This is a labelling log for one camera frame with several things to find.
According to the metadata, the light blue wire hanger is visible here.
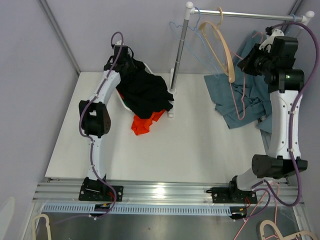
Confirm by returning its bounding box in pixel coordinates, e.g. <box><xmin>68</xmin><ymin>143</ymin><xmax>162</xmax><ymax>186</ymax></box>
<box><xmin>184</xmin><ymin>14</ymin><xmax>220</xmax><ymax>78</ymax></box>

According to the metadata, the orange t shirt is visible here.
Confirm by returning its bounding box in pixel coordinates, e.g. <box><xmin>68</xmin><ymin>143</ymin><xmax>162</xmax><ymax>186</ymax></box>
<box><xmin>116</xmin><ymin>91</ymin><xmax>166</xmax><ymax>136</ymax></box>

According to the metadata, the pink hanger on floor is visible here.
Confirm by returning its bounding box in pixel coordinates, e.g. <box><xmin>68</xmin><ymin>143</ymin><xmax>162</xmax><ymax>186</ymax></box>
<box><xmin>233</xmin><ymin>181</ymin><xmax>281</xmax><ymax>240</ymax></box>

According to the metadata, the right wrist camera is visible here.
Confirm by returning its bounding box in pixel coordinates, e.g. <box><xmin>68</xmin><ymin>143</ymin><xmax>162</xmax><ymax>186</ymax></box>
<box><xmin>259</xmin><ymin>26</ymin><xmax>285</xmax><ymax>51</ymax></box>

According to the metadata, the white metal clothes rack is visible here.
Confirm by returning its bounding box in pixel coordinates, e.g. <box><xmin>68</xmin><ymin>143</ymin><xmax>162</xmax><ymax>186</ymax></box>
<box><xmin>166</xmin><ymin>1</ymin><xmax>315</xmax><ymax>118</ymax></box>

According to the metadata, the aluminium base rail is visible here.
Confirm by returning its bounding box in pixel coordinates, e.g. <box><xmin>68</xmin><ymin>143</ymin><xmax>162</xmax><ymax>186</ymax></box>
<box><xmin>32</xmin><ymin>129</ymin><xmax>306</xmax><ymax>208</ymax></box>

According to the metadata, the pink wire hanger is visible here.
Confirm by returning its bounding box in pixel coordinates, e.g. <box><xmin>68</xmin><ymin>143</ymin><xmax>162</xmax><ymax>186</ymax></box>
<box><xmin>230</xmin><ymin>30</ymin><xmax>265</xmax><ymax>128</ymax></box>

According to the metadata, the beige hanger floor left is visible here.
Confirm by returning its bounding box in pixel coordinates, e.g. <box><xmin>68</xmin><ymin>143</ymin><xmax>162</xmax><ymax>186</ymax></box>
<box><xmin>31</xmin><ymin>213</ymin><xmax>53</xmax><ymax>240</ymax></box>

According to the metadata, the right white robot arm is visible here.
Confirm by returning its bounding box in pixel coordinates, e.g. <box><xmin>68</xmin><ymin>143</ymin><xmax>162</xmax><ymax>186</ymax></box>
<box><xmin>227</xmin><ymin>36</ymin><xmax>308</xmax><ymax>203</ymax></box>

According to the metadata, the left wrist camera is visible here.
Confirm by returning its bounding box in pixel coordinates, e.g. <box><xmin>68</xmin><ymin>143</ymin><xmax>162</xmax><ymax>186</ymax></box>
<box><xmin>111</xmin><ymin>40</ymin><xmax>126</xmax><ymax>53</ymax></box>

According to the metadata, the black t shirt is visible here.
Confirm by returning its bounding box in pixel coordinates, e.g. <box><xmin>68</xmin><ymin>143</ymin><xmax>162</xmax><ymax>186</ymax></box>
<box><xmin>116</xmin><ymin>59</ymin><xmax>174</xmax><ymax>119</ymax></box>

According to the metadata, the beige hanger on floor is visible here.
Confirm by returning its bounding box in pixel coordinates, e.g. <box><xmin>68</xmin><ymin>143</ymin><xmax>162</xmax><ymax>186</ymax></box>
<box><xmin>259</xmin><ymin>220</ymin><xmax>318</xmax><ymax>240</ymax></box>

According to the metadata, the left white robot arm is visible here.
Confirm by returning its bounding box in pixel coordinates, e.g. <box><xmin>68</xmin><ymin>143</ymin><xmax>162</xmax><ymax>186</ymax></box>
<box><xmin>78</xmin><ymin>43</ymin><xmax>134</xmax><ymax>202</ymax></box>

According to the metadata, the right black mount plate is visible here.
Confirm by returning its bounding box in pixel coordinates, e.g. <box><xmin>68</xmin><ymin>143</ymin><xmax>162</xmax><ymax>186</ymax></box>
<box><xmin>205</xmin><ymin>187</ymin><xmax>258</xmax><ymax>204</ymax></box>

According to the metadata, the left black mount plate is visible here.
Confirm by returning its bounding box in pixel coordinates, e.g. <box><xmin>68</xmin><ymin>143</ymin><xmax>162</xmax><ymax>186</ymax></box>
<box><xmin>78</xmin><ymin>185</ymin><xmax>124</xmax><ymax>202</ymax></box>

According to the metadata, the grey blue t shirt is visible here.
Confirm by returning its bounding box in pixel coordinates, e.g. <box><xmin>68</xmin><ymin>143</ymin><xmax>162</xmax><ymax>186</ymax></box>
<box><xmin>204</xmin><ymin>31</ymin><xmax>272</xmax><ymax>133</ymax></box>

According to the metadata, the beige wooden hanger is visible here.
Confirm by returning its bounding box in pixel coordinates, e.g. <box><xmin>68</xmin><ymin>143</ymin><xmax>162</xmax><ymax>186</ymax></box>
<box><xmin>198</xmin><ymin>6</ymin><xmax>236</xmax><ymax>84</ymax></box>

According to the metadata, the black mount plate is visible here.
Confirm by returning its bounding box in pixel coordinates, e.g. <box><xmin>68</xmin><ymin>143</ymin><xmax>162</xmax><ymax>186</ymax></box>
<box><xmin>78</xmin><ymin>185</ymin><xmax>124</xmax><ymax>202</ymax></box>
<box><xmin>205</xmin><ymin>187</ymin><xmax>258</xmax><ymax>204</ymax></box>

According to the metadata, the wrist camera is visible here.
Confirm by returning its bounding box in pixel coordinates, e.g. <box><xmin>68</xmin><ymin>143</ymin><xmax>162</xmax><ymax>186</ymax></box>
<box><xmin>259</xmin><ymin>26</ymin><xmax>285</xmax><ymax>51</ymax></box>
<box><xmin>111</xmin><ymin>40</ymin><xmax>126</xmax><ymax>53</ymax></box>

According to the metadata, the white plastic basket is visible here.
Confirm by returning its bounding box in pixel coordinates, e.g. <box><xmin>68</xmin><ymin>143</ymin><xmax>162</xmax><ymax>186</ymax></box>
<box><xmin>116</xmin><ymin>62</ymin><xmax>153</xmax><ymax>114</ymax></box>

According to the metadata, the white slotted cable duct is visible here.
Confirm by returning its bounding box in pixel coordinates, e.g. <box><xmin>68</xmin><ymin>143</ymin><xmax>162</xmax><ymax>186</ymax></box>
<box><xmin>42</xmin><ymin>203</ymin><xmax>232</xmax><ymax>216</ymax></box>

